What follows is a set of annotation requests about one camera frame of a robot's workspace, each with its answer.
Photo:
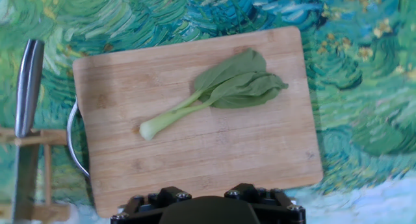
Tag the green pakchoi with long stem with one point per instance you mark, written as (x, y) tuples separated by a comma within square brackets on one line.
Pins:
[(240, 84)]

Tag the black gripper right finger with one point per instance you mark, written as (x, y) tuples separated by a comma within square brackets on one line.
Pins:
[(276, 207)]

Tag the steel cleaver knife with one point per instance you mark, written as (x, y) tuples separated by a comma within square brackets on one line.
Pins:
[(28, 87)]

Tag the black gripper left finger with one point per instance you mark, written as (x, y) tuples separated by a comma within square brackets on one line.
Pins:
[(143, 204)]

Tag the wooden peg dish rack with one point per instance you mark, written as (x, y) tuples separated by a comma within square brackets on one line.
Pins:
[(48, 138)]

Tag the painted landscape tablecloth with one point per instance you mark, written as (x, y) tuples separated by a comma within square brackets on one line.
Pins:
[(357, 104)]

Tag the wooden cutting board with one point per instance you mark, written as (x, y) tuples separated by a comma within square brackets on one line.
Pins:
[(195, 159)]

